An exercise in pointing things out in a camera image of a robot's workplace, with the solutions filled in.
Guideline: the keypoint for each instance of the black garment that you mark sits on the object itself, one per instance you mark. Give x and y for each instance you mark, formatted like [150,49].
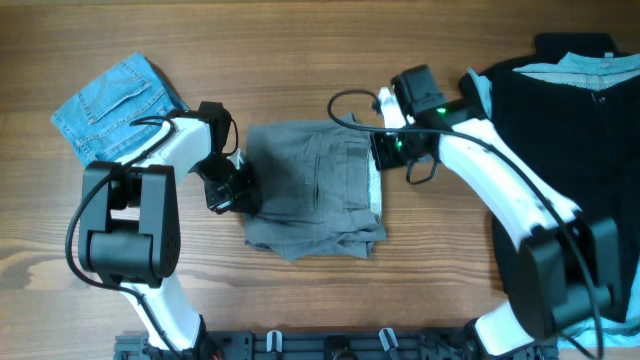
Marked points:
[575,150]

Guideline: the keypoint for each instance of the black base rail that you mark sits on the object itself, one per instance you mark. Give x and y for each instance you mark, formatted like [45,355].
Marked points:
[427,344]

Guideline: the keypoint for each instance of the grey shorts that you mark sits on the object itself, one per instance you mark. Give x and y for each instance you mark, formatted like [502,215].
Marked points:
[319,187]

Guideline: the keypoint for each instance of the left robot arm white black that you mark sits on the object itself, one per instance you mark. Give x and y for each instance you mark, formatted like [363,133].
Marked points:
[125,235]

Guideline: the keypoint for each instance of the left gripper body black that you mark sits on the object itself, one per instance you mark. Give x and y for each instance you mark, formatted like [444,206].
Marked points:
[226,185]

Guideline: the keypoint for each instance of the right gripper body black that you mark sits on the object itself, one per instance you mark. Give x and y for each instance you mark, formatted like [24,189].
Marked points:
[394,150]

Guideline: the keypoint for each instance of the folded blue denim shorts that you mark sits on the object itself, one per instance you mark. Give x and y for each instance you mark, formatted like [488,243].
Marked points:
[96,121]

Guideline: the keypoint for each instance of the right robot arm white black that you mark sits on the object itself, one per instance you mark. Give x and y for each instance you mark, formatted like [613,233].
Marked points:
[565,266]

